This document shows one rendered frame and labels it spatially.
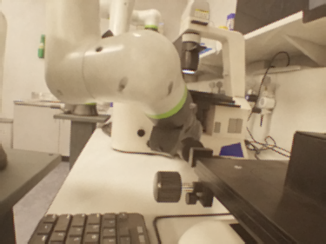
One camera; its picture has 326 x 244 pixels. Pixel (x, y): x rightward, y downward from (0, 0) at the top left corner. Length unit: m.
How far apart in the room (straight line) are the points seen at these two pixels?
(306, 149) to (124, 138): 0.55
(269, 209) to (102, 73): 0.25
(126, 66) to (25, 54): 3.44
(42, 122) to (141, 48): 2.71
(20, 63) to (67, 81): 3.36
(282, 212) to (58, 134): 2.82
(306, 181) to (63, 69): 0.34
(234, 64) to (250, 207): 0.70
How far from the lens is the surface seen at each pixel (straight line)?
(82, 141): 1.21
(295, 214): 0.19
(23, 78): 3.67
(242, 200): 0.20
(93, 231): 0.28
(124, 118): 0.68
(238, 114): 0.78
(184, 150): 0.34
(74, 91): 0.36
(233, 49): 0.85
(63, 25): 0.37
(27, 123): 3.02
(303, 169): 0.23
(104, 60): 0.31
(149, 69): 0.28
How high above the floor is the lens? 0.93
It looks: 6 degrees down
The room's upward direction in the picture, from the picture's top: 6 degrees clockwise
